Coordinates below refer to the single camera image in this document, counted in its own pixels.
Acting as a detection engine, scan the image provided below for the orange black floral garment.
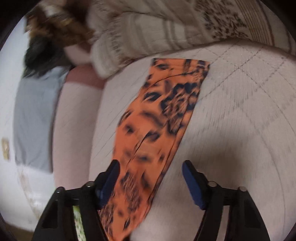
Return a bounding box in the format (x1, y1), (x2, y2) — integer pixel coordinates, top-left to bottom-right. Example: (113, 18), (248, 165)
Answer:
(99, 58), (210, 240)

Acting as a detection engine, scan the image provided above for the dark brown clothes pile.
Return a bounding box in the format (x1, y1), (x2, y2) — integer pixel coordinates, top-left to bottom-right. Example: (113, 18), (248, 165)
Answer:
(23, 1), (94, 77)

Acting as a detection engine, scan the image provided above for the green white patterned pillow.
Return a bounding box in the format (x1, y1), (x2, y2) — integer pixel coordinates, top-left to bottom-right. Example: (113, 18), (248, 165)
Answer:
(73, 206), (86, 241)

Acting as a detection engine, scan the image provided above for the pink quilted mattress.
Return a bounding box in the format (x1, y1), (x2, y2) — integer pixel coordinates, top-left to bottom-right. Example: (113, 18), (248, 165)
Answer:
(88, 40), (296, 241)

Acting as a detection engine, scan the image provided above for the pink bolster pillow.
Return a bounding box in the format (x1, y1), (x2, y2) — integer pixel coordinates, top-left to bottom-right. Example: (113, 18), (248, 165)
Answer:
(52, 64), (104, 189)

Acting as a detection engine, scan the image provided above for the grey blue pillow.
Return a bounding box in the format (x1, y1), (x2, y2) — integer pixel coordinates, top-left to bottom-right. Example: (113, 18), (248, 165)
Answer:
(13, 66), (69, 173)

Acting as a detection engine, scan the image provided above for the beige striped patterned blanket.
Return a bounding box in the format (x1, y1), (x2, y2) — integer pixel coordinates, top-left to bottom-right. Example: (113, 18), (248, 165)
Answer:
(87, 1), (295, 78)

